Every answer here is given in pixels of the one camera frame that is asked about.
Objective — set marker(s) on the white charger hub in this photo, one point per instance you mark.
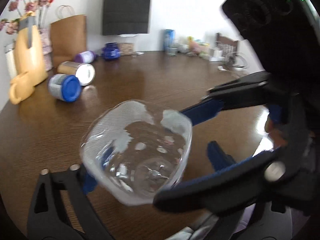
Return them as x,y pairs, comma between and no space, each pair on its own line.
215,55

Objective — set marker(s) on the blue drink can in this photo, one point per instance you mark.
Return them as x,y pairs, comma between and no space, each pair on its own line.
168,38

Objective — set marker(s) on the silver metal tin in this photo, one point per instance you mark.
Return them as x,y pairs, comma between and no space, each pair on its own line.
83,71

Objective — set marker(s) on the brown paper bag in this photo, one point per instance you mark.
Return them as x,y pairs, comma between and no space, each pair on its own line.
68,35

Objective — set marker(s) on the wooden chair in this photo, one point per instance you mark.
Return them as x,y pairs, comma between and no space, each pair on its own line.
225,45

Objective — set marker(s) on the yellow mug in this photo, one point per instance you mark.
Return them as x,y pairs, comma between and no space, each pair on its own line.
21,88

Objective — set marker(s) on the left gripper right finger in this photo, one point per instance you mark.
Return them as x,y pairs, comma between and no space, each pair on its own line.
217,157

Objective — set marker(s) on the black paper bag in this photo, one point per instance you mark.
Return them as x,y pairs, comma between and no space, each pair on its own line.
125,17

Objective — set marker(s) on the colourful snack bag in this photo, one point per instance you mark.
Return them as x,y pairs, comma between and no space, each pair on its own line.
197,47

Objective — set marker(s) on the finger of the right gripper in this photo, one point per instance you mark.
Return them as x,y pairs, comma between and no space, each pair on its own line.
232,188
248,91

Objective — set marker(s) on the yellow thermos jug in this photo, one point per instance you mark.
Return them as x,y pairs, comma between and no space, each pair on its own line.
28,52

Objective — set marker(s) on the white tumbler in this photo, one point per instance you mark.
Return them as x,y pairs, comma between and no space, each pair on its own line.
9,54

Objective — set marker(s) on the pink patterned vase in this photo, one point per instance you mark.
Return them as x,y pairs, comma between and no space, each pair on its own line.
46,48

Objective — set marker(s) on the purple supplement bottle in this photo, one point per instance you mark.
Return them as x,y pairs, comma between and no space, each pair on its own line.
85,57

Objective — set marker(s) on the pink artificial flowers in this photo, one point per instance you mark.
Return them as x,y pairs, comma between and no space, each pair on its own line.
37,8

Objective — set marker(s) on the dark blue glass jar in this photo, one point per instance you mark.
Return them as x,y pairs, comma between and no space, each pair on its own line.
110,51

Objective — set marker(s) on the blue lid plastic jar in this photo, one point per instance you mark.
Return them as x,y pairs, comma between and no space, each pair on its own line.
64,87

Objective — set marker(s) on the clear plastic cup with santas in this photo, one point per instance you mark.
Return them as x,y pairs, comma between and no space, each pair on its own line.
136,148

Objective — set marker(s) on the person's right hand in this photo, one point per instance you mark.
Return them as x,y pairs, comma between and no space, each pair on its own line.
274,134

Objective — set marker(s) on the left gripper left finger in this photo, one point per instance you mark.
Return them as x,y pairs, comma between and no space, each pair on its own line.
47,217

